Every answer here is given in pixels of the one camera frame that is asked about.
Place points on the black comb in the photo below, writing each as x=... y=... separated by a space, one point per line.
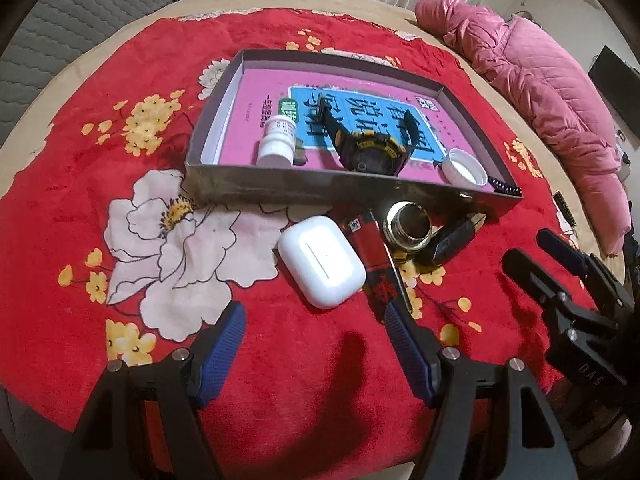
x=505 y=187

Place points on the red cigarette pack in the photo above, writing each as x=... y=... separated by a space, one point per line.
x=372 y=255

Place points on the black television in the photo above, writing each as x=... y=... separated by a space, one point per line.
x=612 y=70

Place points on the red floral blanket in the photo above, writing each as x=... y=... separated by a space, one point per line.
x=310 y=360

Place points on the pink quilted pillow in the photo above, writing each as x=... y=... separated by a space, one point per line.
x=560 y=55

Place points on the white bottle cap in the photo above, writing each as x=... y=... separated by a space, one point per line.
x=462 y=167

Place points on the white earbuds case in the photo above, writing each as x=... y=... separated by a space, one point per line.
x=320 y=260

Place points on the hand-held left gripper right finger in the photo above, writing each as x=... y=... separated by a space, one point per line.
x=407 y=355

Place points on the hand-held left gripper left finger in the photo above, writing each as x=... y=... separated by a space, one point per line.
x=222 y=355

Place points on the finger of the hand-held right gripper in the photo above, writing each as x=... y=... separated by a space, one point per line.
x=562 y=252
x=530 y=275

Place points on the small white pill bottle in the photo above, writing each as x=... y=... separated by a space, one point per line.
x=277 y=142

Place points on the grey quilted headboard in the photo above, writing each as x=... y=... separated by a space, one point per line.
x=75 y=20

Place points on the grey cardboard box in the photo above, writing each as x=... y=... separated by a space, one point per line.
x=300 y=185

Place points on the pink padded jacket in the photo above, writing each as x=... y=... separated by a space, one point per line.
x=540 y=100

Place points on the black yellow wristwatch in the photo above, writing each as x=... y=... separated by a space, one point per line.
x=370 y=152

